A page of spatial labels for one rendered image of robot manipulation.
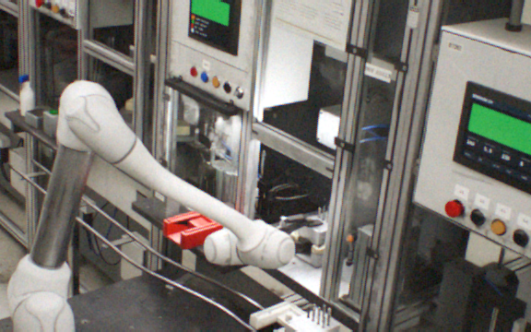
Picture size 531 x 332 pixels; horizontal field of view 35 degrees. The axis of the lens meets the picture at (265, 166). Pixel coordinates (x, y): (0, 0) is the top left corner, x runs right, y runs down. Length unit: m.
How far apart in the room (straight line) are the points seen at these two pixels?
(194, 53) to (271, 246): 0.79
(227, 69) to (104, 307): 0.88
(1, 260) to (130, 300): 1.74
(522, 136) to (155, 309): 1.44
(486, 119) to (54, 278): 1.30
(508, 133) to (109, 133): 0.98
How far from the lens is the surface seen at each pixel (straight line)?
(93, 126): 2.20
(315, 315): 2.44
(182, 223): 2.84
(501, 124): 1.97
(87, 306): 2.89
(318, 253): 2.69
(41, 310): 2.39
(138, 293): 2.96
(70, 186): 2.43
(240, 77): 2.63
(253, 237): 2.33
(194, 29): 2.76
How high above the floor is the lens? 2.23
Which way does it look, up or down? 23 degrees down
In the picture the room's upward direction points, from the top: 5 degrees clockwise
